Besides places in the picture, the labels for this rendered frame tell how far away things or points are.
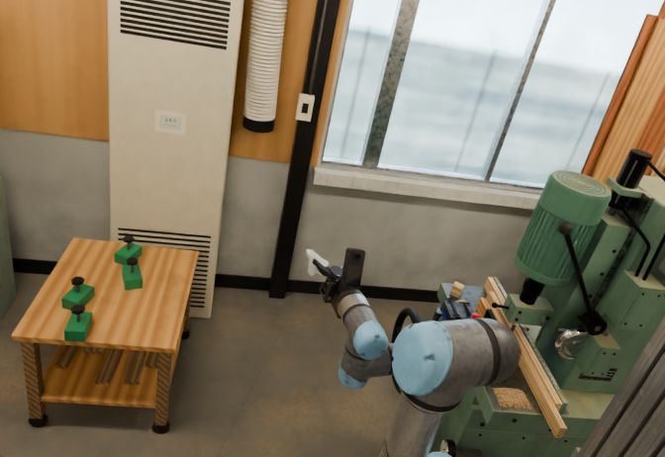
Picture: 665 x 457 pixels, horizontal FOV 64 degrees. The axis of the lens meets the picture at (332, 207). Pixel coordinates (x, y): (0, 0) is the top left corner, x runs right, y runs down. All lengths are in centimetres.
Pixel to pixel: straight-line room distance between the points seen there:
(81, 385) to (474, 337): 187
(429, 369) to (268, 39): 182
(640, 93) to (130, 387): 282
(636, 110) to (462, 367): 247
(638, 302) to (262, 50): 173
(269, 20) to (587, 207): 150
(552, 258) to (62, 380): 194
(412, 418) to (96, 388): 170
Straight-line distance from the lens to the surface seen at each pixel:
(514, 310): 181
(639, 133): 329
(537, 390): 177
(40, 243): 329
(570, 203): 160
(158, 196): 263
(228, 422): 258
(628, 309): 175
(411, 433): 104
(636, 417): 91
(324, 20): 253
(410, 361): 93
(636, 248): 175
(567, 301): 182
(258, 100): 252
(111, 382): 250
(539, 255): 168
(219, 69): 236
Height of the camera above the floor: 202
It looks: 28 degrees down
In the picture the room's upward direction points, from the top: 12 degrees clockwise
